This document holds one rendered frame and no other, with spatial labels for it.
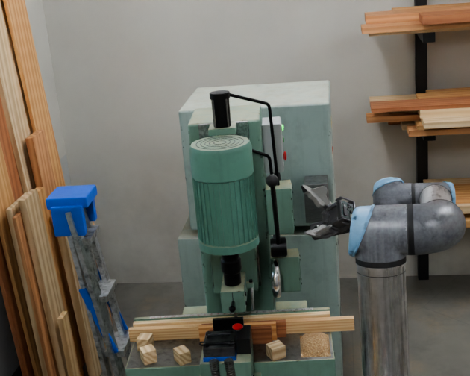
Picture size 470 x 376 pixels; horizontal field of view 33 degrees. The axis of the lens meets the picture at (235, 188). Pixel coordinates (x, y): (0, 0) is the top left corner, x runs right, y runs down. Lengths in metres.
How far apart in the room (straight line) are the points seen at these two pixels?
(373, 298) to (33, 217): 2.03
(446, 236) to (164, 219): 3.19
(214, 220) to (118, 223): 2.74
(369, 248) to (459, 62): 2.82
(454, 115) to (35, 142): 2.04
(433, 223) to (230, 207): 0.63
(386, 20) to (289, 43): 0.64
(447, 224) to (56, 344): 2.32
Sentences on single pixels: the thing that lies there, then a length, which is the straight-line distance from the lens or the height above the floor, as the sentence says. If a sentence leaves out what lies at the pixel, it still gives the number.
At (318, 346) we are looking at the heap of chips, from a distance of 2.32.
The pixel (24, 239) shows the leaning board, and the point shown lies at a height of 0.87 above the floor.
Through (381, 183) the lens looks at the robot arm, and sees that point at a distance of 2.40.
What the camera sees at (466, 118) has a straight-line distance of 4.07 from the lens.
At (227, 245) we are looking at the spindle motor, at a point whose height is 1.23.
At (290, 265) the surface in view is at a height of 1.05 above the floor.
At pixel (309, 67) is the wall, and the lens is 4.50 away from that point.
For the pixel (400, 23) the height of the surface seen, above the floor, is 1.55.
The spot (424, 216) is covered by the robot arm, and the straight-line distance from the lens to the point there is 1.81.
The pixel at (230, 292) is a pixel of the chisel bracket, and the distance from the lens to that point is 2.33.
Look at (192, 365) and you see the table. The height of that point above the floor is 0.90.
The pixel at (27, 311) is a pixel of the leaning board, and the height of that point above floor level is 0.50.
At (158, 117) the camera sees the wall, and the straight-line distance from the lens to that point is 4.66.
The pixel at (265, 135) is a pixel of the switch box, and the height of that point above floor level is 1.45.
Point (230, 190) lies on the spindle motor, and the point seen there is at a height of 1.39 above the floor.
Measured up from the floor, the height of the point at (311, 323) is 0.93.
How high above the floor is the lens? 2.08
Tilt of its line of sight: 18 degrees down
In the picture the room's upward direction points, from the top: 5 degrees counter-clockwise
